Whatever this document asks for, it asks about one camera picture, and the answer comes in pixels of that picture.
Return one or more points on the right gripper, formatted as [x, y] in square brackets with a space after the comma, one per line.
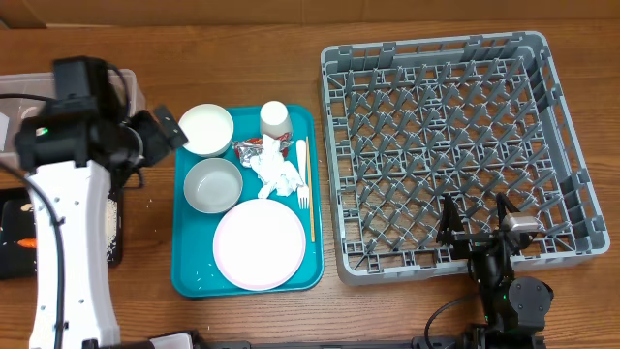
[449, 231]

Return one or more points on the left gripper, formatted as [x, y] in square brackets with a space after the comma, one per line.
[159, 145]

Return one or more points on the white bowl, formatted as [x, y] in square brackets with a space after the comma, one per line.
[209, 129]

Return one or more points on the grey bowl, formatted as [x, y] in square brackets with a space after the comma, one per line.
[213, 185]

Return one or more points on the white rice pile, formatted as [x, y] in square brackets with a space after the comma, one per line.
[111, 229]

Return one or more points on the white round plate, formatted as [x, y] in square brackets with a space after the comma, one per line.
[259, 245]

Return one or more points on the orange carrot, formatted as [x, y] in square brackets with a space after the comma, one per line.
[28, 243]

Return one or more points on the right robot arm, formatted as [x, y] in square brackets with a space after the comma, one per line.
[514, 307]

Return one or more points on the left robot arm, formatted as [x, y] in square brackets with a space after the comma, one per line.
[72, 153]

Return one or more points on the grey plastic dishwasher rack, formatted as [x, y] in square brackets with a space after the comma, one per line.
[408, 123]

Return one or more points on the black waste tray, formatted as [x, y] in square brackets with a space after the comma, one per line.
[19, 262]

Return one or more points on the crumpled foil wrapper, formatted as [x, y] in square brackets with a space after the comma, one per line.
[245, 150]

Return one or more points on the white paper cup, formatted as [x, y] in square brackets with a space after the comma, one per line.
[275, 120]

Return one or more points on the crumpled white tissue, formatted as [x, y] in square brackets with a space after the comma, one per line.
[276, 173]

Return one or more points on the teal plastic tray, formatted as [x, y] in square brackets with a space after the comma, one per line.
[194, 273]

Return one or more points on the clear plastic bin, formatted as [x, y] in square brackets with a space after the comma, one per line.
[14, 110]

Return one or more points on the white plastic fork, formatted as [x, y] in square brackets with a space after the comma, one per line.
[303, 190]

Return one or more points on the wooden chopstick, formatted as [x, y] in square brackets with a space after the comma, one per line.
[309, 184]

